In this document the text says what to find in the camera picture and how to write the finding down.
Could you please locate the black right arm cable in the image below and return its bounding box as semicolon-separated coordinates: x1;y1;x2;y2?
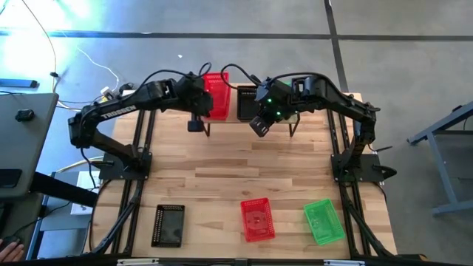
220;63;267;89

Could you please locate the white paper sheet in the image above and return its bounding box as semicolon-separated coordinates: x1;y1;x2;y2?
75;169;101;193
69;202;93;216

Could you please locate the red plastic slotted basket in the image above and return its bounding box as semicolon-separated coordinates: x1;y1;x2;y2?
203;72;232;122
239;197;276;243

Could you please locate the black desk leg bar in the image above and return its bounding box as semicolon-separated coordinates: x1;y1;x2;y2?
29;171;99;208

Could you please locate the small black desk device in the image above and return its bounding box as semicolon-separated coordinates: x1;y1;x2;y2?
14;109;35;123

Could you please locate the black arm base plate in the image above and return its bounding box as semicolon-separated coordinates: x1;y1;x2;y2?
98;151;153;181
330;153;398;183

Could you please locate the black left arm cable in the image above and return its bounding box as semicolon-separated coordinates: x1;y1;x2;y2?
140;61;212;92

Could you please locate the white floor cable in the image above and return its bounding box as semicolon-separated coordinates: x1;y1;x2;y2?
75;46;121;92

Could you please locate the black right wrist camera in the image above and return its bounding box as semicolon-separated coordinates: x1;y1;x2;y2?
248;114;275;138

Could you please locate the wooden shelf with black legs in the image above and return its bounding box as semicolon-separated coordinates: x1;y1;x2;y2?
190;81;302;138

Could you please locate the black aluminium table frame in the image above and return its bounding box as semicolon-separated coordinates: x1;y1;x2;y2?
88;90;398;259

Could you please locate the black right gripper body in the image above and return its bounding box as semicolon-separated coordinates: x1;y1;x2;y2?
255;79;296;123

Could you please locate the silver metal bracket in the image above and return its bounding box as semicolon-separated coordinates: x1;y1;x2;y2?
117;258;160;266
324;259;367;266

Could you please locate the grey metal stand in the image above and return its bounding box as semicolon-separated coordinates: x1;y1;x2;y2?
408;103;473;216

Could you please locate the person's hand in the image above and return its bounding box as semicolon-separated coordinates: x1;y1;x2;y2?
0;238;26;262

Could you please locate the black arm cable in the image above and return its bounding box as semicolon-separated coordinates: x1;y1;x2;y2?
140;61;212;92
220;63;267;89

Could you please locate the grey desk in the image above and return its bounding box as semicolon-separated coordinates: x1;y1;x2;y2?
0;92;60;202

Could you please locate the blue-grey flat bar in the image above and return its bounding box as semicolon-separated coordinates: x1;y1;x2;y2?
0;78;38;89

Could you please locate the yellow floor cable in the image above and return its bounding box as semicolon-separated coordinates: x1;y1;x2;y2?
20;0;86;112

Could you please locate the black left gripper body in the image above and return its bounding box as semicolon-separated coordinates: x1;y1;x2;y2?
176;75;214;116

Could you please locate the black plastic slotted basket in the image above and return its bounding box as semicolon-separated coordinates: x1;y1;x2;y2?
236;84;264;123
150;204;186;248

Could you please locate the black phone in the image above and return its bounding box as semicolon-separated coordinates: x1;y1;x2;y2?
0;168;23;189

